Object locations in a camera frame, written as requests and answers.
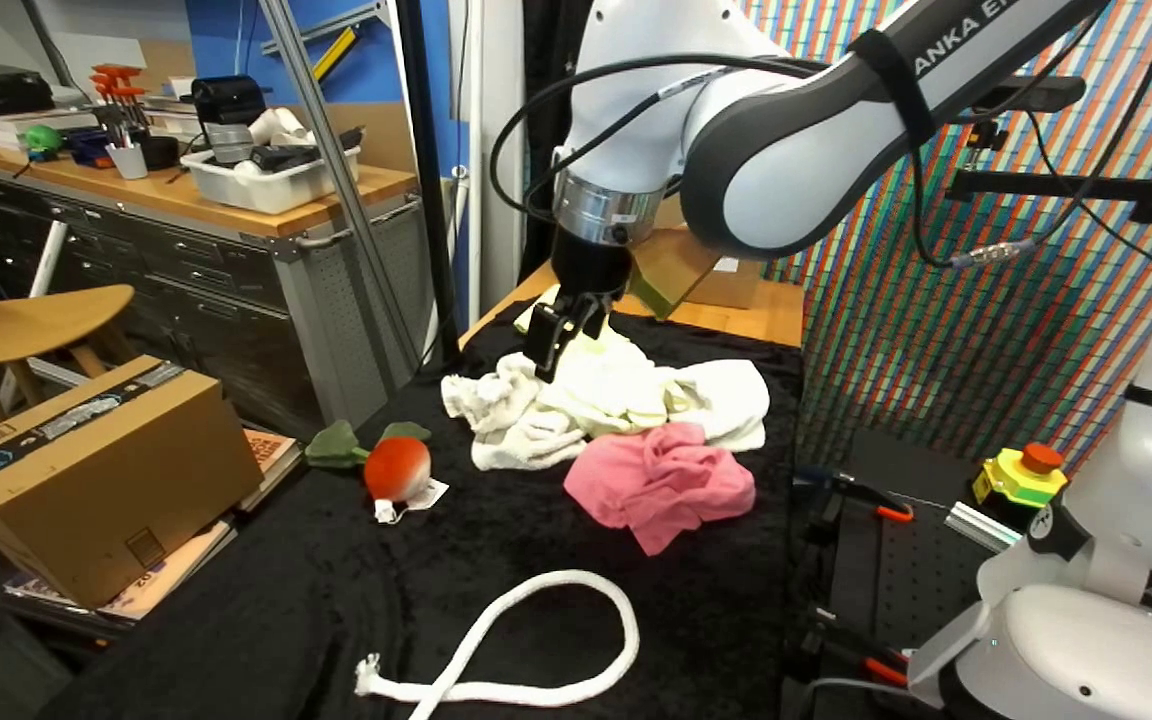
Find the orange handled hex key set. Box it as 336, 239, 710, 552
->
89, 64, 151, 147

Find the pink cloth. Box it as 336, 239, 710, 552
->
563, 421, 758, 558

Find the aluminium bar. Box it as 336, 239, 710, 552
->
944, 500, 1024, 554

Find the red radish plush toy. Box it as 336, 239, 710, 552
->
303, 419, 451, 526

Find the aluminium frame strut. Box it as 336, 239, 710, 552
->
259, 0, 421, 373

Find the colourful patterned backdrop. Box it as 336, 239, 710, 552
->
736, 0, 1152, 479

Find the white rope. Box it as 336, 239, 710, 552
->
353, 569, 641, 720

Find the grey workbench with wooden top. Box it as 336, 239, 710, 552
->
0, 135, 437, 443

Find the white plastic bin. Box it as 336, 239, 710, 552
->
180, 143, 363, 216

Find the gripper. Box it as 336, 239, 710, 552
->
522, 228, 637, 384

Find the small cardboard box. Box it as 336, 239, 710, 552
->
628, 195, 768, 322

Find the yellow emergency stop button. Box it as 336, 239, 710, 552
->
970, 442, 1070, 513

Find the camera on mount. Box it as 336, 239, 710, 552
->
944, 74, 1152, 229

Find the large cardboard box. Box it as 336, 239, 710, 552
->
0, 354, 266, 610

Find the orange handled clamp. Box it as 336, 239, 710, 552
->
794, 466, 917, 525
808, 606, 913, 691

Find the black pole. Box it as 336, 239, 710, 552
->
394, 0, 463, 366

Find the black table cloth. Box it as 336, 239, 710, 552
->
36, 298, 805, 720

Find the wooden stool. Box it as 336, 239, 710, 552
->
0, 284, 136, 429

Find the black label printer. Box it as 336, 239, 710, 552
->
190, 74, 268, 167

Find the white cup with pens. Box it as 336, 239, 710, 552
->
105, 138, 150, 181

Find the white shirt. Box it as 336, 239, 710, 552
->
440, 325, 771, 472

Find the stack of books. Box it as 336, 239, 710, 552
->
0, 105, 102, 153

